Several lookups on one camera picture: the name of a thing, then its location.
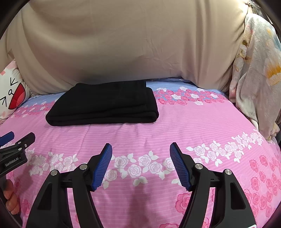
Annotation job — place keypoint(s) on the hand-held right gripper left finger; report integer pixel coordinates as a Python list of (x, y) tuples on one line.
[(101, 168)]

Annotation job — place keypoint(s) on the grey printed blanket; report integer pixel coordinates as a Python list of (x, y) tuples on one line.
[(252, 76)]

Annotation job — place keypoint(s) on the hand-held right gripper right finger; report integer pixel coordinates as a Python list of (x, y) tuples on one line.
[(180, 166)]

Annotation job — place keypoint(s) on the pink floral bed sheet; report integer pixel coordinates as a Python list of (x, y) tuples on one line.
[(153, 136)]

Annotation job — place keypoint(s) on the black pants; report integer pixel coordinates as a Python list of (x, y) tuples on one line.
[(103, 105)]

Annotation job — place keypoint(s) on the beige padded headboard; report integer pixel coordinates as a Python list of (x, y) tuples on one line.
[(131, 43)]

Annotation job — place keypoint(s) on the person's left hand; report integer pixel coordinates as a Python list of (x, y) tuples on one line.
[(12, 197)]

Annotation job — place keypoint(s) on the white cat-face pillow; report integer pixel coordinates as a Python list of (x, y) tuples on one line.
[(11, 87)]

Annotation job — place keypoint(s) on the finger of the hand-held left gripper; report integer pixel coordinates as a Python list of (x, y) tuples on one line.
[(26, 140), (7, 137)]

